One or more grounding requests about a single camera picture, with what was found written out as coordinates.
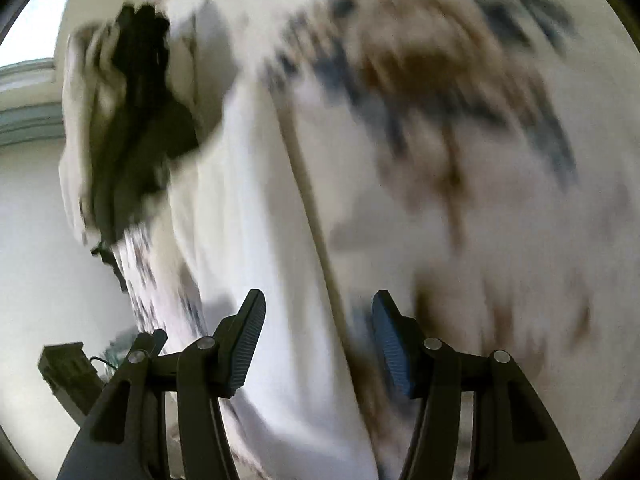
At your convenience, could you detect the cream crumpled garment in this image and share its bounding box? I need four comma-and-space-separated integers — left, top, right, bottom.
58, 21, 132, 247

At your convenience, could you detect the window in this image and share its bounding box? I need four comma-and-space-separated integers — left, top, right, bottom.
0, 0, 79, 68

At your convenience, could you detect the dark box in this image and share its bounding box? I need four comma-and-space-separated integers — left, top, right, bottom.
37, 342, 107, 423

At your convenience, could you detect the black garment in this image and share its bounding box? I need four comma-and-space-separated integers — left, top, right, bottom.
89, 4, 202, 247

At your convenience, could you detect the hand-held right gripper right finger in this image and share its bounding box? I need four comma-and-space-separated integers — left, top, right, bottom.
371, 290, 581, 480

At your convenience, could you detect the floral printed bed sheet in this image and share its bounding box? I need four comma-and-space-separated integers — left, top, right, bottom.
112, 0, 640, 480

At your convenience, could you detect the white garment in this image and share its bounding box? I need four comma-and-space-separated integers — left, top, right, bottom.
167, 0, 383, 480

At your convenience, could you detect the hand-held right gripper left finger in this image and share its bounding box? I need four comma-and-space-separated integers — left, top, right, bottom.
56, 288, 267, 480

